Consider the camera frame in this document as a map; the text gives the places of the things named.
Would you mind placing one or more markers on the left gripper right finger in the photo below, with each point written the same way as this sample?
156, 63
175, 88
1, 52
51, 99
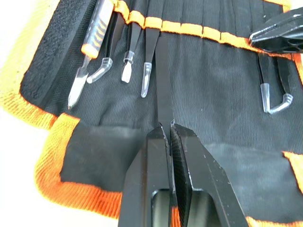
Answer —
201, 175

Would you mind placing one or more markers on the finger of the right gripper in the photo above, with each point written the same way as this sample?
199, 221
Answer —
279, 43
288, 22

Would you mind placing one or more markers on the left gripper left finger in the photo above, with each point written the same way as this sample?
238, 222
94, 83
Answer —
142, 170

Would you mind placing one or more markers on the black orange-trimmed tool roll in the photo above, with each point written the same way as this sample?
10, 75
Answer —
213, 82

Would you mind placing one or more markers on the black pointed-tip tweezers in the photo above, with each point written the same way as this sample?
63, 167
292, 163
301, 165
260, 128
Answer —
264, 71
150, 45

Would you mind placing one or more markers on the black curved-tip tweezers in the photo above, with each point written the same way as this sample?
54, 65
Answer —
101, 68
284, 78

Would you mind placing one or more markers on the black flat-tip tweezers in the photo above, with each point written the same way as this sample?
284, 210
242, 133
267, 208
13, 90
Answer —
135, 40

